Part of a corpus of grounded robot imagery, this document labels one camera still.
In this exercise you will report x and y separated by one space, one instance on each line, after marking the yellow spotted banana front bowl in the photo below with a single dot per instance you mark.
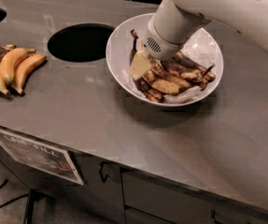
158 83

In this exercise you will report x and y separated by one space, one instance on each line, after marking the yellow banana right of bunch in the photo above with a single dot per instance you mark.
25 68

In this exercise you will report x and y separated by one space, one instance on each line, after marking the landfill sign plate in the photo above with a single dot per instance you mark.
43 157

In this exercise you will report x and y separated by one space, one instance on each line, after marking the brown banana back bowl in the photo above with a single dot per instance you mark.
180 58

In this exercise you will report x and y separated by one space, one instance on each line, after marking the black drawer handle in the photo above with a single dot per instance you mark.
218 218

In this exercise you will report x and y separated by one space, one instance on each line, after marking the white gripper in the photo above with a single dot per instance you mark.
159 44

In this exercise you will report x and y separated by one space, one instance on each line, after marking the white bowl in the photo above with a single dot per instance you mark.
121 47

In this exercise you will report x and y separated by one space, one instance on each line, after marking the brown banana upper middle bowl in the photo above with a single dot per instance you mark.
193 76

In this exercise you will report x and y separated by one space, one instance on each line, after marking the brown banana bowl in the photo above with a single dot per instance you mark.
180 58
193 76

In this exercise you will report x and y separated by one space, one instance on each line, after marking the yellow banana top of bunch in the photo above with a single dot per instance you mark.
10 62

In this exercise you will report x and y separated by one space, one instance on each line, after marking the yellow banana of bunch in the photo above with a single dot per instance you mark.
25 68
10 62

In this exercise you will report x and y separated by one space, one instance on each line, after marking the dark spotted banana bowl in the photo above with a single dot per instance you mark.
134 48

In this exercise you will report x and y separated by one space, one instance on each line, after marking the grey cabinet drawer front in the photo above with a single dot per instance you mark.
160 200

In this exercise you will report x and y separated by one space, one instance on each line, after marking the black cabinet door handle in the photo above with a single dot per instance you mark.
101 171

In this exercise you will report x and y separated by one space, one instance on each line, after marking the spotted banana middle bowl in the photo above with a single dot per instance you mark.
158 70

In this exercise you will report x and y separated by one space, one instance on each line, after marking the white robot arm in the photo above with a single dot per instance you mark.
175 21

